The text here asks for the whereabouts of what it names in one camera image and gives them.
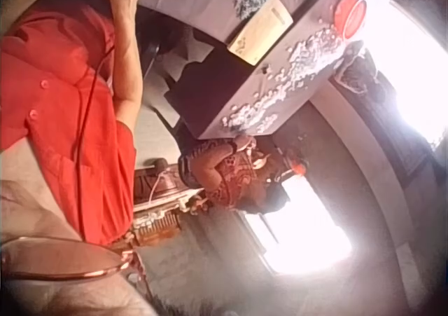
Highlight heap of white small pieces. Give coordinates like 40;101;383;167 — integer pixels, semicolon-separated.
220;27;346;135

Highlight grey work table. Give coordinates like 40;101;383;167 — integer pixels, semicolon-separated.
138;0;368;140

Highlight cream paper booklet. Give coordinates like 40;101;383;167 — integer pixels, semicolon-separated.
227;0;294;67

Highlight dark cloth bag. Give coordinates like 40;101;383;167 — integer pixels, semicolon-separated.
334;46;386;95

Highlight red plastic bowl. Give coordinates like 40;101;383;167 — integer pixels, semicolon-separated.
334;0;368;41

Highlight black cable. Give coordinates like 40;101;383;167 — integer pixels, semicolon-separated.
75;44;116;242

